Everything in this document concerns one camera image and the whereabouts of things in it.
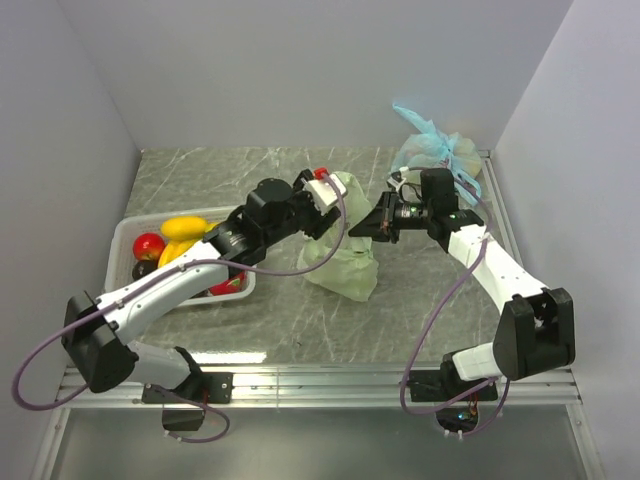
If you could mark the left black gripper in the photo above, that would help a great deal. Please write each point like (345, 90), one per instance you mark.
(319, 222)

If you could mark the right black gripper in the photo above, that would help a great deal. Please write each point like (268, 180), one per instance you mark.
(381, 223)

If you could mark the light green plastic bag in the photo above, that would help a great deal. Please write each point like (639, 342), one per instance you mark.
(352, 270)

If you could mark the pink fake dragon fruit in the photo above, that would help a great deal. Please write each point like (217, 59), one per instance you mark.
(230, 286)

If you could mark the yellow fake mango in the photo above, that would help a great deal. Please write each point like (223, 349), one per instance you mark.
(184, 228)

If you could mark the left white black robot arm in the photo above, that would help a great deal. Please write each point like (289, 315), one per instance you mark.
(100, 333)

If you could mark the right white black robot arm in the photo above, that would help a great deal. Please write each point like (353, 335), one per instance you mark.
(536, 331)

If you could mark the tied blue plastic bag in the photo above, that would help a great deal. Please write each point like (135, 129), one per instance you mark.
(432, 148)

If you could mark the yellow fake banana bunch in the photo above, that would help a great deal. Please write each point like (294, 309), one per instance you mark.
(175, 249)

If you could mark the red fake apple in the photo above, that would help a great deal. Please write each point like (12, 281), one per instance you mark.
(148, 246)

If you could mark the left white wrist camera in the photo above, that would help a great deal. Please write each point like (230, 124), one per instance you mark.
(325, 189)

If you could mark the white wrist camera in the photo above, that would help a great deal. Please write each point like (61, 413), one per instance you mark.
(398, 179)
(325, 189)

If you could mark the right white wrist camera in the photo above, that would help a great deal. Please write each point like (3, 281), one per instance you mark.
(398, 179)

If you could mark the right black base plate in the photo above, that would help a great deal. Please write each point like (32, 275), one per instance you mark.
(425, 390)

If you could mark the aluminium mounting rail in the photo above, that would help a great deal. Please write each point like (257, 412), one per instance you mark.
(364, 386)

